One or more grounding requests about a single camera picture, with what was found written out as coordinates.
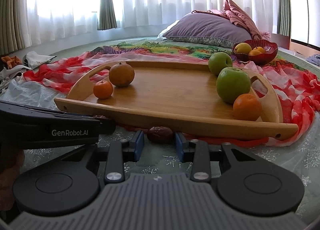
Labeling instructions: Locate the pink crumpled blanket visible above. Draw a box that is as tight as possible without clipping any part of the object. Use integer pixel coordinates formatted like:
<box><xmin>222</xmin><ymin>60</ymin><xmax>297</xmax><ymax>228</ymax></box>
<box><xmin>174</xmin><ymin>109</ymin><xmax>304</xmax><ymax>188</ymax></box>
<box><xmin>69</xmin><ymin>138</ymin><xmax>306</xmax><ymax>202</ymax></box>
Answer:
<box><xmin>192</xmin><ymin>0</ymin><xmax>271</xmax><ymax>41</ymax></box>

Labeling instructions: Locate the orange mandarin front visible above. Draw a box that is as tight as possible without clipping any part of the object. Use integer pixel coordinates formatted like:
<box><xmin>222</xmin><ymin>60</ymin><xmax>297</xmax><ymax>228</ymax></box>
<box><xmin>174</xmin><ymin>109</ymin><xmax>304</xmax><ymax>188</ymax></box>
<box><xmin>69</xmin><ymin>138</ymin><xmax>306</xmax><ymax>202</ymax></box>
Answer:
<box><xmin>93</xmin><ymin>80</ymin><xmax>113</xmax><ymax>99</ymax></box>

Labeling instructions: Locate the orange in bowl back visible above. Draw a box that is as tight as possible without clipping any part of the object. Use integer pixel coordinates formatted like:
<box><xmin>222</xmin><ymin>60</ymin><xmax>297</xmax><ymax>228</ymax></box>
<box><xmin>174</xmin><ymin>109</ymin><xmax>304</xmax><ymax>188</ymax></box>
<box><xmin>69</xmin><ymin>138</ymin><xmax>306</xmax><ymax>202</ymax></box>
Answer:
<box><xmin>253</xmin><ymin>47</ymin><xmax>265</xmax><ymax>53</ymax></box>

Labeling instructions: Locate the green curtain right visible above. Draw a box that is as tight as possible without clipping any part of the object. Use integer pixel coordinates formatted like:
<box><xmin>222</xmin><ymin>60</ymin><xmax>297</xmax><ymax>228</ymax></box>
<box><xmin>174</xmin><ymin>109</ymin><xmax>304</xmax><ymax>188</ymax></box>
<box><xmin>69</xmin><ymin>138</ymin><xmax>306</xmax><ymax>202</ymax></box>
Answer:
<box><xmin>277</xmin><ymin>0</ymin><xmax>291</xmax><ymax>37</ymax></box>

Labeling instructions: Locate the green curtain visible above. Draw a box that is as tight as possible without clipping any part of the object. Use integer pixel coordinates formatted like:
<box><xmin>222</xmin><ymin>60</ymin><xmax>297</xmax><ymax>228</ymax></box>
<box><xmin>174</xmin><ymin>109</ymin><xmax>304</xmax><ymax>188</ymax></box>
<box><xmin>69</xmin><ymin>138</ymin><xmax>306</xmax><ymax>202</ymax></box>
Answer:
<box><xmin>0</xmin><ymin>0</ymin><xmax>31</xmax><ymax>56</ymax></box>
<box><xmin>277</xmin><ymin>0</ymin><xmax>291</xmax><ymax>37</ymax></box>
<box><xmin>97</xmin><ymin>0</ymin><xmax>117</xmax><ymax>31</ymax></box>

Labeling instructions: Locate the orange in bowl front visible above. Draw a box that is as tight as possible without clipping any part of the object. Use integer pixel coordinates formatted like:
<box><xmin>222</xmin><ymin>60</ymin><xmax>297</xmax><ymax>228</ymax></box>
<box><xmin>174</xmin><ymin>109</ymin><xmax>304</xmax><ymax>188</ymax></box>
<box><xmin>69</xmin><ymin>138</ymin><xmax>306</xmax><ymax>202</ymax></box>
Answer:
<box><xmin>248</xmin><ymin>50</ymin><xmax>262</xmax><ymax>57</ymax></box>

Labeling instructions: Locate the red glass fruit bowl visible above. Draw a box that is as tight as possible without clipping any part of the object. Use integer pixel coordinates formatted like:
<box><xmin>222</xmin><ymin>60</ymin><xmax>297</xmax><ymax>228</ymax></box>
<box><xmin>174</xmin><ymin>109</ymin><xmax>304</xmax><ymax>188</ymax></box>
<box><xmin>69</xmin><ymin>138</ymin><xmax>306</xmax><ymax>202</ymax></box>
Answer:
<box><xmin>232</xmin><ymin>39</ymin><xmax>278</xmax><ymax>65</ymax></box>

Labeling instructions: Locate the orange in bowl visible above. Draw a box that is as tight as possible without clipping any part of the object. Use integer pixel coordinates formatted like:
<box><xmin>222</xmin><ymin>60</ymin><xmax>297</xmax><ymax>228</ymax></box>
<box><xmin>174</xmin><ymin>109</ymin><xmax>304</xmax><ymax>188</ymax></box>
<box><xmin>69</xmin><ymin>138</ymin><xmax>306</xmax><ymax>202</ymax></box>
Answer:
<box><xmin>248</xmin><ymin>50</ymin><xmax>262</xmax><ymax>57</ymax></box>
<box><xmin>253</xmin><ymin>47</ymin><xmax>265</xmax><ymax>53</ymax></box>

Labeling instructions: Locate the far left green curtain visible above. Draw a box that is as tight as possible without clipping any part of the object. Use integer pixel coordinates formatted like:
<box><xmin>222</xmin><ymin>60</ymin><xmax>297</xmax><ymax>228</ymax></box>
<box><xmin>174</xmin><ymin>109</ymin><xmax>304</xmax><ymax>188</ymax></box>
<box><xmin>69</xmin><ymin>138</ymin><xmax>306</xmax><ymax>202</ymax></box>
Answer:
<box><xmin>0</xmin><ymin>0</ymin><xmax>31</xmax><ymax>56</ymax></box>

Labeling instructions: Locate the red white floral scarf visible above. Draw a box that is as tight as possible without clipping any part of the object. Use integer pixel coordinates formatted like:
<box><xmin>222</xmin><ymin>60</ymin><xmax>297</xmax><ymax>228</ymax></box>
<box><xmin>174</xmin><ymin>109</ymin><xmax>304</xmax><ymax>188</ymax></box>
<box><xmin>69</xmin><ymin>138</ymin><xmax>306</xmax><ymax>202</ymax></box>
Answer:
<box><xmin>23</xmin><ymin>51</ymin><xmax>319</xmax><ymax>147</ymax></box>

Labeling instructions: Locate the orange cloth on floor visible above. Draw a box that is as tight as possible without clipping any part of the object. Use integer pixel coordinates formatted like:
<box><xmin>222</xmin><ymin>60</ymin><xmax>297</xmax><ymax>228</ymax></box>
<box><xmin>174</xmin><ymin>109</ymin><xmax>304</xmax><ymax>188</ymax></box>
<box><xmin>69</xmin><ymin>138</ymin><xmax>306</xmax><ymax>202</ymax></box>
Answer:
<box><xmin>1</xmin><ymin>56</ymin><xmax>22</xmax><ymax>69</ymax></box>

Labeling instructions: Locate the large green pomelo fruit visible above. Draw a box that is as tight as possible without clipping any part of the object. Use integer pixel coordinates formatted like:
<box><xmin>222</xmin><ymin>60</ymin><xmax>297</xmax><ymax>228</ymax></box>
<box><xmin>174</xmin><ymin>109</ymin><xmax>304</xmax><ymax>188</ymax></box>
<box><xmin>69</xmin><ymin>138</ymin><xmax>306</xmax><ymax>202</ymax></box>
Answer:
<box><xmin>216</xmin><ymin>67</ymin><xmax>251</xmax><ymax>104</ymax></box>

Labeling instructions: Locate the dried red date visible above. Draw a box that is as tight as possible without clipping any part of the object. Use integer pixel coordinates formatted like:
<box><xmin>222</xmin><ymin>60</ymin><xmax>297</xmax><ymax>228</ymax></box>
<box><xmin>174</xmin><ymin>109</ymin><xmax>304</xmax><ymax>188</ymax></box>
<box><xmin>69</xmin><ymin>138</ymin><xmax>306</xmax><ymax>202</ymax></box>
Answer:
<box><xmin>147</xmin><ymin>127</ymin><xmax>174</xmax><ymax>144</ymax></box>

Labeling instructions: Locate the bamboo serving tray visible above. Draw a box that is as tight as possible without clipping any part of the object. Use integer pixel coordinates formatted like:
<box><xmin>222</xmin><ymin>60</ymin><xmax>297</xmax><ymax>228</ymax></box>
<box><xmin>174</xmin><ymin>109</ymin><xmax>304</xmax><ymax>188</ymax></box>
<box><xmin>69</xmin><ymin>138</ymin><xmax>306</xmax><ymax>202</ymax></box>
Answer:
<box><xmin>54</xmin><ymin>60</ymin><xmax>298</xmax><ymax>141</ymax></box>

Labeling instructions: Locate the white pillow behind purple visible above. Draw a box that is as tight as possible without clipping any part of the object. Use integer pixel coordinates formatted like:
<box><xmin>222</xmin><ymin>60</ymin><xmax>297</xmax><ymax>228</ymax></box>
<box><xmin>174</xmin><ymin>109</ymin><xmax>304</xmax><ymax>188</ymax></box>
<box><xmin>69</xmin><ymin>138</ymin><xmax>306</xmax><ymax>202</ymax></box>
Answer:
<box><xmin>157</xmin><ymin>20</ymin><xmax>179</xmax><ymax>40</ymax></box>

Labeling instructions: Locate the green colourful patterned cloth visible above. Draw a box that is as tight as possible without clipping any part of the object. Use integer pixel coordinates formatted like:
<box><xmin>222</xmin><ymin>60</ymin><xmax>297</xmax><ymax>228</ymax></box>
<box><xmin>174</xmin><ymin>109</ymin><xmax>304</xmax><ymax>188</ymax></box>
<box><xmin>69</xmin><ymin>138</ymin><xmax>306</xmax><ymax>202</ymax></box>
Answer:
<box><xmin>90</xmin><ymin>40</ymin><xmax>278</xmax><ymax>65</ymax></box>

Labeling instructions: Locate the lilac cloth on floor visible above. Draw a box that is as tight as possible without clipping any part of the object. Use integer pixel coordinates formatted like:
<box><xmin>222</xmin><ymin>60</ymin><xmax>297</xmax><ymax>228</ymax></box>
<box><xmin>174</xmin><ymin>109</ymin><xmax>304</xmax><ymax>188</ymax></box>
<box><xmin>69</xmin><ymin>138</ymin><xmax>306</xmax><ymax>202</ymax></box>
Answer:
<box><xmin>306</xmin><ymin>54</ymin><xmax>320</xmax><ymax>67</ymax></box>

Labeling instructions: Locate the orange mandarin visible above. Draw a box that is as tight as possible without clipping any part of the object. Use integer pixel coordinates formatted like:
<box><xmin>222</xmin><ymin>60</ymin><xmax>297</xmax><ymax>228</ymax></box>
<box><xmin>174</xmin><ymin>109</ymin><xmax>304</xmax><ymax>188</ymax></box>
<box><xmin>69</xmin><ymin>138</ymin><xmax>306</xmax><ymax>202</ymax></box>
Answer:
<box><xmin>233</xmin><ymin>93</ymin><xmax>262</xmax><ymax>121</ymax></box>
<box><xmin>93</xmin><ymin>80</ymin><xmax>113</xmax><ymax>99</ymax></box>

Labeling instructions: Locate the brownish orange fruit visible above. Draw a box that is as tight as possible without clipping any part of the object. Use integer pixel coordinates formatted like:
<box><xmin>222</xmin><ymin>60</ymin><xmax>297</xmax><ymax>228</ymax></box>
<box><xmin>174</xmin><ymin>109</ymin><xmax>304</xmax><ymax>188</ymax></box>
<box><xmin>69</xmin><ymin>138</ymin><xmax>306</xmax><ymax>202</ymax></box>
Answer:
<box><xmin>108</xmin><ymin>62</ymin><xmax>135</xmax><ymax>87</ymax></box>

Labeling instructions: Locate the green quilted bedspread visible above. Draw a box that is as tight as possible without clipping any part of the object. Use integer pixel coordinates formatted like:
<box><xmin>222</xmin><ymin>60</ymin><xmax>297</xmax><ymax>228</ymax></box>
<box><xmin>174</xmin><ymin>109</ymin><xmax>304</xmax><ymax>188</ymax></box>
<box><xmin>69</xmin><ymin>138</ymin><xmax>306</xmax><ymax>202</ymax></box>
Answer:
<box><xmin>52</xmin><ymin>37</ymin><xmax>319</xmax><ymax>78</ymax></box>

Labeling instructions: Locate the green apple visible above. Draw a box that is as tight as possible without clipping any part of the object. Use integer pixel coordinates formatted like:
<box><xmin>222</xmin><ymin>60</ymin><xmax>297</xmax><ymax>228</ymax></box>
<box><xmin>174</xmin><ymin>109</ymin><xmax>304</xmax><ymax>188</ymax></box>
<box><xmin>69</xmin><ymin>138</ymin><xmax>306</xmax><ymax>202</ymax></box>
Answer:
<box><xmin>208</xmin><ymin>52</ymin><xmax>233</xmax><ymax>76</ymax></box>

